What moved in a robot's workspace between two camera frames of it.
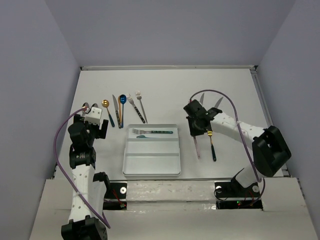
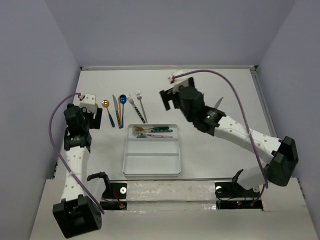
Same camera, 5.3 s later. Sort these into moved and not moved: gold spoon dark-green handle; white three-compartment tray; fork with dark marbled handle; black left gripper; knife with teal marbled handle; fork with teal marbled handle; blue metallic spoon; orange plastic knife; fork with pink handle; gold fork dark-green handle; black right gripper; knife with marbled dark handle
Moved: gold fork dark-green handle; fork with pink handle; black right gripper; black left gripper
Not moved: blue metallic spoon; gold spoon dark-green handle; knife with teal marbled handle; fork with dark marbled handle; knife with marbled dark handle; white three-compartment tray; orange plastic knife; fork with teal marbled handle
